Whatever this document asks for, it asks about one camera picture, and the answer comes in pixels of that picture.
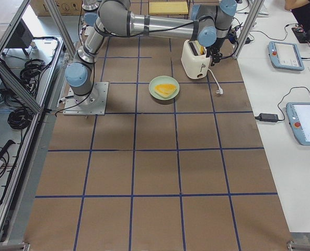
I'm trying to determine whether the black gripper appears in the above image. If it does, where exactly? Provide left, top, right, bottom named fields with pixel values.
left=206, top=39, right=223, bottom=66

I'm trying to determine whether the white toaster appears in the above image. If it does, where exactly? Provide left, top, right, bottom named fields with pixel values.
left=181, top=40, right=211, bottom=79

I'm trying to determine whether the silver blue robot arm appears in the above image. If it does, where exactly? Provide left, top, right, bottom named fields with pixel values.
left=65, top=1, right=237, bottom=107
left=82, top=0, right=100, bottom=12

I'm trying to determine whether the yellow toast slice in toaster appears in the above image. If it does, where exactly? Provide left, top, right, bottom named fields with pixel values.
left=200, top=45, right=205, bottom=55

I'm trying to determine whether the yellow bread on plate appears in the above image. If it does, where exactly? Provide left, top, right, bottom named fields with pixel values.
left=154, top=84, right=177, bottom=98

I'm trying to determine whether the light green plate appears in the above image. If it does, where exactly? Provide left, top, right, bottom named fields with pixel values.
left=148, top=76, right=180, bottom=100

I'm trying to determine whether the far blue teach pendant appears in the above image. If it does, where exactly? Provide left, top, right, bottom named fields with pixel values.
left=268, top=41, right=304, bottom=71

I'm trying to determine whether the blue teach pendant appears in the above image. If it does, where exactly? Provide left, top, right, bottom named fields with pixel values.
left=286, top=102, right=310, bottom=145
left=268, top=41, right=304, bottom=71

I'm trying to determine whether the black power adapter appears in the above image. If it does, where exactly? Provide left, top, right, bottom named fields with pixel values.
left=255, top=113, right=279, bottom=122

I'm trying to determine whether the yellow upper sponge board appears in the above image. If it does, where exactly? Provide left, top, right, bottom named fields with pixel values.
left=148, top=1, right=189, bottom=15

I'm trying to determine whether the near blue teach pendant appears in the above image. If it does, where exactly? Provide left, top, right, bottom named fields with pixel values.
left=286, top=102, right=310, bottom=145

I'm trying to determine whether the white toaster cord with plug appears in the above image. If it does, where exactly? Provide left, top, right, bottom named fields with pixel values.
left=207, top=68, right=225, bottom=95

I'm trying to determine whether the aluminium frame post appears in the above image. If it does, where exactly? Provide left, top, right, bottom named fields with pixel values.
left=233, top=0, right=264, bottom=59

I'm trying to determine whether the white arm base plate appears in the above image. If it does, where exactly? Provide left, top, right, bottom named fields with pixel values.
left=62, top=82, right=109, bottom=116

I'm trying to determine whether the black cable bundle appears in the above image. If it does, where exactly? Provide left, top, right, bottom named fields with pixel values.
left=7, top=107, right=31, bottom=131

